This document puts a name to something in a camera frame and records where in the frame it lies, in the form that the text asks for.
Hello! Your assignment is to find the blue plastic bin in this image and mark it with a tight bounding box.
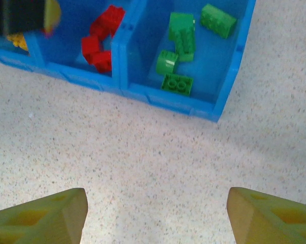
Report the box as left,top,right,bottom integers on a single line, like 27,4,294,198
118,0,257,124
0,32,46,75
36,0,133,95

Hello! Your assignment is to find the green rounded lego brick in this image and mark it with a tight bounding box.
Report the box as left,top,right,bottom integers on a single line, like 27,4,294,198
156,50,179,75

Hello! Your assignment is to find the yellow lego brick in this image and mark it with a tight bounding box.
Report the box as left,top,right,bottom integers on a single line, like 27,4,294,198
6,33,29,52

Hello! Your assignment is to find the red lego brick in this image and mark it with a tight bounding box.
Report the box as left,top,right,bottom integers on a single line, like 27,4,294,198
81,35,101,62
89,5,126,39
91,50,113,74

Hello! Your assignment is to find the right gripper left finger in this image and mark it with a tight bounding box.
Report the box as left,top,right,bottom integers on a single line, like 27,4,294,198
0,187,88,244

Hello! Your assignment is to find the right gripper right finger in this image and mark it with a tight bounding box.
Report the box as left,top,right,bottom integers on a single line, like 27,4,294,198
226,187,306,244

